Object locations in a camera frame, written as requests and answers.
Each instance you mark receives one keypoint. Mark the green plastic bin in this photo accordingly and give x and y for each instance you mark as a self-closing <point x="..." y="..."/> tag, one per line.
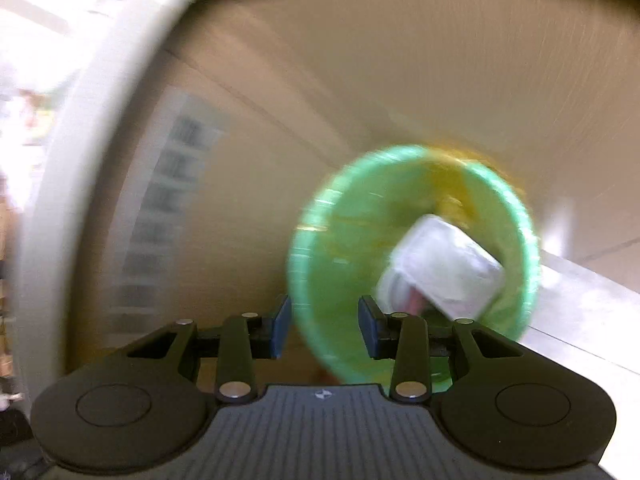
<point x="340" y="240"/>

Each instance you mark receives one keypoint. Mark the white barcode label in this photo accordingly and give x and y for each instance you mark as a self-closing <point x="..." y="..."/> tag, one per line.
<point x="175" y="200"/>

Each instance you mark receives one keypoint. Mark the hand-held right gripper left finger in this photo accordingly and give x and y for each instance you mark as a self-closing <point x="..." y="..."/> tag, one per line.
<point x="281" y="327"/>

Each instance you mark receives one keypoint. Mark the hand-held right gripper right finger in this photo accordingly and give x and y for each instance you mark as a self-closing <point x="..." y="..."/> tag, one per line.
<point x="368" y="327"/>

